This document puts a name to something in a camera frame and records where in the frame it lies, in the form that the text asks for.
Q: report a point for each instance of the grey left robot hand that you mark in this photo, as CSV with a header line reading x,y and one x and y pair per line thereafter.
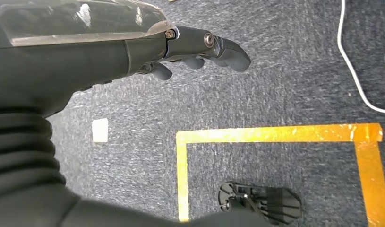
x,y
70,59

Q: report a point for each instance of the white floor tape patch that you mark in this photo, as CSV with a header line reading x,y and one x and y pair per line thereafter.
x,y
100,130

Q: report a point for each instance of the ribbed grey left arm sleeve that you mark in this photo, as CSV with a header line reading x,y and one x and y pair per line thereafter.
x,y
21,150

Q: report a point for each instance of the yellow floor tape strip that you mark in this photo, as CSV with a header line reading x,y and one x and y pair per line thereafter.
x,y
273,134
372,181
182,181

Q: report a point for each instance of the black ribbed plastic foot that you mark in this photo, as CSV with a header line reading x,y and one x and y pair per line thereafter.
x,y
273,203

